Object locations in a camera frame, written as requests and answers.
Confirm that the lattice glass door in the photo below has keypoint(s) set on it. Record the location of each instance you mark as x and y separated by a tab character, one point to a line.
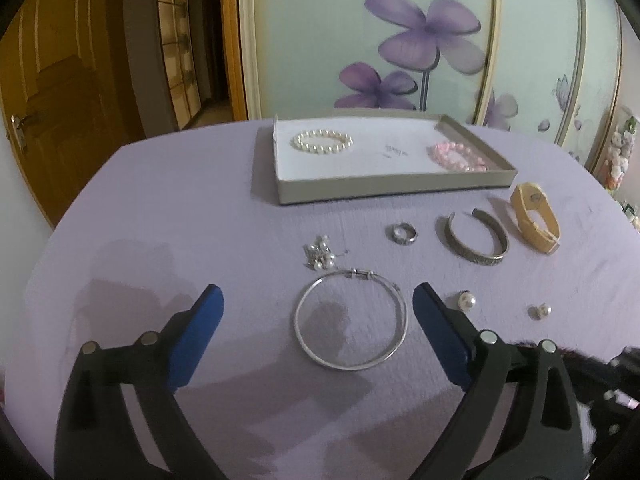
177	50

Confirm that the wooden door frame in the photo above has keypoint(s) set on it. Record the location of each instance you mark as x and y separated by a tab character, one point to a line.
232	35

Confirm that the purple tablecloth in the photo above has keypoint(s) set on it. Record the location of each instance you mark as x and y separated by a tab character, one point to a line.
175	210

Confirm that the wooden door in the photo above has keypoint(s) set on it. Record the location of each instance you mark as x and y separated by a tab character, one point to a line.
60	85

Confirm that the thin silver hoop bangle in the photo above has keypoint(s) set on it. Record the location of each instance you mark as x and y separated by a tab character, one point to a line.
361	274

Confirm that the floral sliding wardrobe door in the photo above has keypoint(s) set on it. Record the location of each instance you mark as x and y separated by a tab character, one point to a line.
600	85
535	35
325	35

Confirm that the pearl stud earring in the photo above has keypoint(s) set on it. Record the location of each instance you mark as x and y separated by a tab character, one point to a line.
542	310
467	304

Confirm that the plush toy bouquet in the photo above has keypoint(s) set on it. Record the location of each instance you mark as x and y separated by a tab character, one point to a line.
620	155

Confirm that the silver engraved cuff bangle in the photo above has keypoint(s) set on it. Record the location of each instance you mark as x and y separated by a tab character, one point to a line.
465	255

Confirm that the shallow grey cardboard box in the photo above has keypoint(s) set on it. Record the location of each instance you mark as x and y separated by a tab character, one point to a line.
375	190

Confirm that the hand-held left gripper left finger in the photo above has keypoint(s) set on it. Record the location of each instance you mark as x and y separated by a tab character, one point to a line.
197	340

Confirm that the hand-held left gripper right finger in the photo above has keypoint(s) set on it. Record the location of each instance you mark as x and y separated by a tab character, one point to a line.
440	340

